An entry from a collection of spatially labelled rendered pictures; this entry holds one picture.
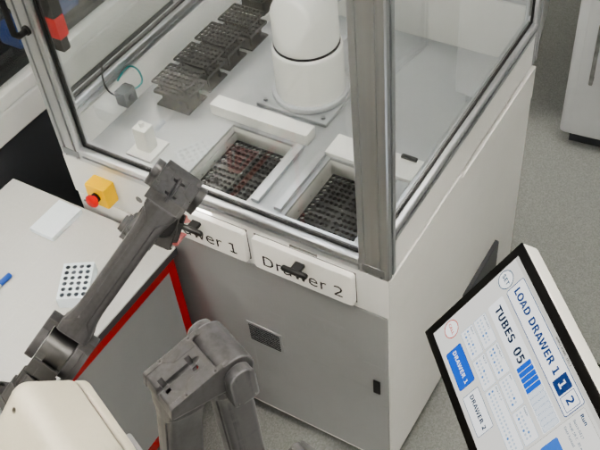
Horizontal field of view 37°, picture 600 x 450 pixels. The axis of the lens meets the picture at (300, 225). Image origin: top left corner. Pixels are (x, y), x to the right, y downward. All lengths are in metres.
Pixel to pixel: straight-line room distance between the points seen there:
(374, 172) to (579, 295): 1.62
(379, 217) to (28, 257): 1.08
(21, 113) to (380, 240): 1.35
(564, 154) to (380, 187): 2.05
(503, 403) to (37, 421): 0.87
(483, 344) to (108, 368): 1.08
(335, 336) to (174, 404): 1.28
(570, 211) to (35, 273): 2.05
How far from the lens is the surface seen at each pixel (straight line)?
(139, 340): 2.58
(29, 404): 1.52
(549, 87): 4.20
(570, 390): 1.72
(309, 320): 2.44
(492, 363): 1.86
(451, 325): 1.96
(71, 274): 2.48
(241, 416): 1.32
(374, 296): 2.20
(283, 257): 2.25
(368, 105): 1.77
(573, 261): 3.47
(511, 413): 1.80
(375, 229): 2.01
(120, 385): 2.60
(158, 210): 1.60
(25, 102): 2.95
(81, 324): 1.70
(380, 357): 2.39
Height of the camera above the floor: 2.59
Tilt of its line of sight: 47 degrees down
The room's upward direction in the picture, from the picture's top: 7 degrees counter-clockwise
